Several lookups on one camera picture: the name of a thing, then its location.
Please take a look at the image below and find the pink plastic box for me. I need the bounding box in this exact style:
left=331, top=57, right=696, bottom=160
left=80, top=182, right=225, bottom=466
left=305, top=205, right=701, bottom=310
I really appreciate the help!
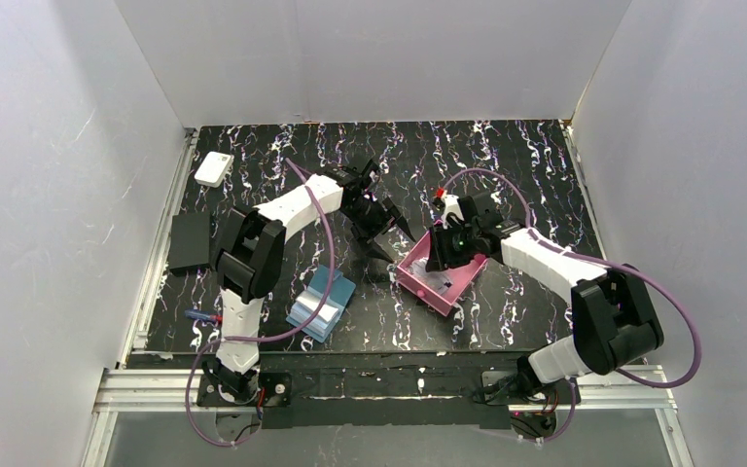
left=395, top=233, right=487, bottom=316

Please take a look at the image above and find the blue card holder wallet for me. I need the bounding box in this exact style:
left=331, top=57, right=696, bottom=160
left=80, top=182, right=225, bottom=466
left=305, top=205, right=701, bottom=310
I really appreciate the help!
left=285, top=265, right=357, bottom=344

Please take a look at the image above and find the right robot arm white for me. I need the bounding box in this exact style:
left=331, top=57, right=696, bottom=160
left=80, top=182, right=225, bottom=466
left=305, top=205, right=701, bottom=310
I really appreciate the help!
left=426, top=190, right=664, bottom=393

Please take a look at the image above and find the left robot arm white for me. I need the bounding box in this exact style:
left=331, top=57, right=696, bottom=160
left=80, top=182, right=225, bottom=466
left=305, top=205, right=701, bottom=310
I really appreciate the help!
left=202, top=157, right=411, bottom=401

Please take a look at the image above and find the credit card in pink box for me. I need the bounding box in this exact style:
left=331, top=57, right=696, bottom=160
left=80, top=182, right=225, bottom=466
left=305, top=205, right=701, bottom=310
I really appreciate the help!
left=410, top=258, right=453, bottom=294

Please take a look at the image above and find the black box near left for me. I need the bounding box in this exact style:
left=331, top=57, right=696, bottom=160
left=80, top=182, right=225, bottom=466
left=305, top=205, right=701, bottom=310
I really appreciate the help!
left=213, top=212, right=244, bottom=261

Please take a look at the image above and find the black box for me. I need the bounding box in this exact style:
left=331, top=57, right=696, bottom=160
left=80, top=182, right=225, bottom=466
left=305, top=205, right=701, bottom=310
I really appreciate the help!
left=213, top=212, right=244, bottom=261
left=167, top=211, right=212, bottom=274

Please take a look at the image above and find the white small device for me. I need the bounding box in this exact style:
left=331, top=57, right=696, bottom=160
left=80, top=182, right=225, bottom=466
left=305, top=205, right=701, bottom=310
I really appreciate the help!
left=194, top=151, right=234, bottom=188

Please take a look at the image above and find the black box far left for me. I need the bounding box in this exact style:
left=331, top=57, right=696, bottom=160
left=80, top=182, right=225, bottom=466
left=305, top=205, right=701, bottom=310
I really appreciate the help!
left=167, top=211, right=212, bottom=274

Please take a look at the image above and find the blue red pen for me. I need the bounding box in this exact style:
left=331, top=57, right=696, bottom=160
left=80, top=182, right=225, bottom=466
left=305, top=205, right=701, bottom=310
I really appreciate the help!
left=184, top=309, right=223, bottom=323

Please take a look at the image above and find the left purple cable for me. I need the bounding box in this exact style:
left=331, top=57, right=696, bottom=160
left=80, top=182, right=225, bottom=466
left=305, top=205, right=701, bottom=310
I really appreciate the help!
left=184, top=158, right=338, bottom=449

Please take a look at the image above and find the purple cable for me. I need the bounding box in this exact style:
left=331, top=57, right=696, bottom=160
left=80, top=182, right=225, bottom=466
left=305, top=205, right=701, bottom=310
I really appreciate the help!
left=443, top=168, right=703, bottom=442
left=184, top=158, right=338, bottom=449

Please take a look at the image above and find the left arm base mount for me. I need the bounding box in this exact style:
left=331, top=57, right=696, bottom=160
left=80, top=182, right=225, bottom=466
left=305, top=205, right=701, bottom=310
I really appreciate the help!
left=195, top=358, right=293, bottom=441

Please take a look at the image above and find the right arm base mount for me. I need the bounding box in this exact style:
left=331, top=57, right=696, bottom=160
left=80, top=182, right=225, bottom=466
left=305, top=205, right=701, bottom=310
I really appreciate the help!
left=471, top=373, right=580, bottom=446

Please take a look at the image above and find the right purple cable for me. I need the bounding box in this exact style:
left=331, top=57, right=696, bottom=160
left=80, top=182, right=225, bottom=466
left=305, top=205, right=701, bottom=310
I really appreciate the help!
left=443, top=168, right=703, bottom=442

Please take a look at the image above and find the aluminium frame rail front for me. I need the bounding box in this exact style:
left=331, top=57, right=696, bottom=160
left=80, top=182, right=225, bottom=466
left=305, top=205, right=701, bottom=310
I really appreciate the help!
left=81, top=369, right=694, bottom=466

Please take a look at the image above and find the aluminium frame rail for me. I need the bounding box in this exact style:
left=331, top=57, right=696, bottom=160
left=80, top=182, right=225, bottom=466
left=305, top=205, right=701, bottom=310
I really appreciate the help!
left=81, top=369, right=694, bottom=466
left=115, top=127, right=199, bottom=370

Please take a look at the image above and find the aluminium frame rail left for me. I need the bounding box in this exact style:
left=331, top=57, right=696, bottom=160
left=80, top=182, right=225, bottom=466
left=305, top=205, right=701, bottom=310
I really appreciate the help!
left=115, top=127, right=199, bottom=370

